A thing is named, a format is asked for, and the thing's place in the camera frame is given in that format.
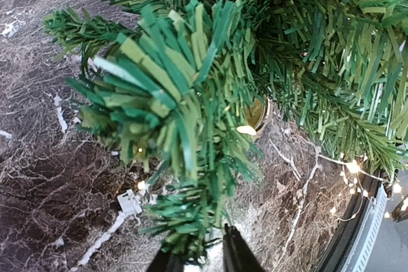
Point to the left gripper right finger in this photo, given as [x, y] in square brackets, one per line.
[237, 256]

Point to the white light battery box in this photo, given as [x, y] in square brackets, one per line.
[129, 202]

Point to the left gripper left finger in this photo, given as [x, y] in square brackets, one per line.
[167, 262]

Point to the small green christmas tree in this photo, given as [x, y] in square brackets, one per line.
[177, 87]

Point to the black front table rail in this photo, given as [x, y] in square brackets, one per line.
[339, 248]

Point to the white slotted cable duct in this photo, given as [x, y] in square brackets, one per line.
[365, 241]

